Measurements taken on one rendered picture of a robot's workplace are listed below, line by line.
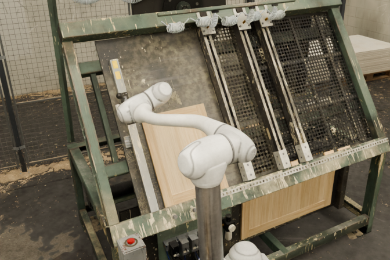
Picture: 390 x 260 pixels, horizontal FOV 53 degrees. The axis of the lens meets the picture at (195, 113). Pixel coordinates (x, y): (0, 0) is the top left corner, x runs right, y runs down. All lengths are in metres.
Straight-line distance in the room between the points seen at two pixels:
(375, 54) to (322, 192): 4.35
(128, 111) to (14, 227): 2.39
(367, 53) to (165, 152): 5.38
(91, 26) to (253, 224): 1.84
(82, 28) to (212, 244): 1.47
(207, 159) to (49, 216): 2.78
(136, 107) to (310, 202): 1.99
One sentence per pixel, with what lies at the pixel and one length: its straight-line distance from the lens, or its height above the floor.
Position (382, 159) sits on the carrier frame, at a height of 0.73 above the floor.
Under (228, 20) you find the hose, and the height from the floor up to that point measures 1.85.
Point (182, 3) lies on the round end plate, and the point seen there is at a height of 1.89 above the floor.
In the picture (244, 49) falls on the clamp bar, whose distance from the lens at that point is 2.83.
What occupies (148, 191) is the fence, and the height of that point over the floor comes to 1.00.
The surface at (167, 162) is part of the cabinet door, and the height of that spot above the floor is 1.10.
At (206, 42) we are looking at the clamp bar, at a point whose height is 1.71.
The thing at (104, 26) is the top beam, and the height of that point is 1.87.
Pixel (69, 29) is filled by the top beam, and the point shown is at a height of 1.87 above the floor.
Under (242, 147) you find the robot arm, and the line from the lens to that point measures 1.54.
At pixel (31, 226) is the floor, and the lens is 3.99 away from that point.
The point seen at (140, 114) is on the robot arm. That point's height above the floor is 1.60.
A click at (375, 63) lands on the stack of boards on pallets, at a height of 0.31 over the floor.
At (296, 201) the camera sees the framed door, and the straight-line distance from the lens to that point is 3.31.
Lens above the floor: 2.34
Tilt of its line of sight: 24 degrees down
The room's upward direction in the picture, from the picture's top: 1 degrees counter-clockwise
